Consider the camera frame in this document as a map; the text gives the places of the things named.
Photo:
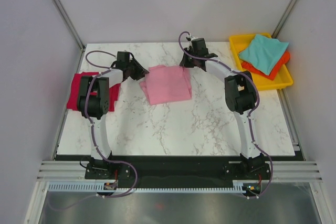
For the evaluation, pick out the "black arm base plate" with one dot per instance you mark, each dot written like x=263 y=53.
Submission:
x=177 y=171

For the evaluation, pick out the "teal folded t shirt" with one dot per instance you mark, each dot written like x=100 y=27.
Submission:
x=264 y=53

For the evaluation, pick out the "yellow plastic tray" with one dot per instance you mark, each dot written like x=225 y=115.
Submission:
x=282 y=79

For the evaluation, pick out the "white slotted cable duct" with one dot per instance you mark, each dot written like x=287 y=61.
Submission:
x=100 y=187

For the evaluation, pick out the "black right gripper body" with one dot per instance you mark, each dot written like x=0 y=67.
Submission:
x=188 y=61

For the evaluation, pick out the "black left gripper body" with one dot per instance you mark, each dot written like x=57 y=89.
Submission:
x=136 y=71

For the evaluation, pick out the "orange folded t shirt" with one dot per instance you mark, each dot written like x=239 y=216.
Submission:
x=282 y=61

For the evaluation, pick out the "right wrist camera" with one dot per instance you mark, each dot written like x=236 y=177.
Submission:
x=190 y=37

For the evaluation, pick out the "left aluminium corner post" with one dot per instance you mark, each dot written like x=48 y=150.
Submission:
x=69 y=24

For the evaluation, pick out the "aluminium frame rail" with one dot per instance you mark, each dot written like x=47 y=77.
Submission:
x=284 y=171

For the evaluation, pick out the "folded magenta t shirt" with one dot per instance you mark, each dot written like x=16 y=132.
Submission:
x=72 y=101

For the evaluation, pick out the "right aluminium corner post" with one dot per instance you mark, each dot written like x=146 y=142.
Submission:
x=286 y=14

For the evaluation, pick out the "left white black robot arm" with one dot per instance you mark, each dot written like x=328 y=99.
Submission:
x=94 y=101

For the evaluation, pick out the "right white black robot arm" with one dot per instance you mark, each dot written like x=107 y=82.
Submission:
x=241 y=97

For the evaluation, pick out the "aluminium corner post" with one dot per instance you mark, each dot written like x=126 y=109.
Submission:
x=69 y=24
x=286 y=14

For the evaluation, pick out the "pink t shirt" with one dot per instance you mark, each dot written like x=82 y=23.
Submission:
x=165 y=84

